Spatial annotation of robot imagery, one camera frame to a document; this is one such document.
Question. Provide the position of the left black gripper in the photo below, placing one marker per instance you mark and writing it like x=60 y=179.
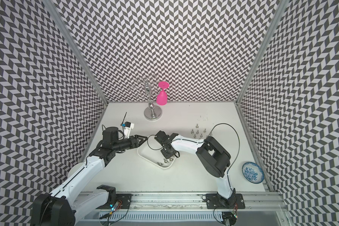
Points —
x=137 y=144

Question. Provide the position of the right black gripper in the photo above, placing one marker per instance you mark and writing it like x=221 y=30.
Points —
x=166 y=155

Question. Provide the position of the blue patterned bowl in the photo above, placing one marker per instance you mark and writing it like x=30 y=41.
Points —
x=253 y=173

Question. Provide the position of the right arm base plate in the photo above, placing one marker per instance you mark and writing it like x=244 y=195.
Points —
x=225 y=201

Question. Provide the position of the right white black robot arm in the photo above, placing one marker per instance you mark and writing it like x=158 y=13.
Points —
x=213 y=156

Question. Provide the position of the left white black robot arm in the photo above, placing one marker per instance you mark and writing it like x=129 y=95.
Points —
x=61 y=207

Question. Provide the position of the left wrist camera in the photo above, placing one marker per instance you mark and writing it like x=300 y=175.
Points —
x=127 y=126

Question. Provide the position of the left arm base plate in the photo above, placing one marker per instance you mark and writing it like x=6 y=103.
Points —
x=124 y=199

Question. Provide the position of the chrome glass holder stand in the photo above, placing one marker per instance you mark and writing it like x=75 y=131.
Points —
x=152 y=112

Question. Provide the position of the white rectangular storage tray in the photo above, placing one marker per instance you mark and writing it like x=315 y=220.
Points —
x=150 y=151

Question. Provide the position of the pink plastic wine glass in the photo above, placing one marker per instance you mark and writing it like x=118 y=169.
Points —
x=162 y=97

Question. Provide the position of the aluminium front rail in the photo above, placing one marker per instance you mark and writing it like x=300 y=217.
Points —
x=200 y=201

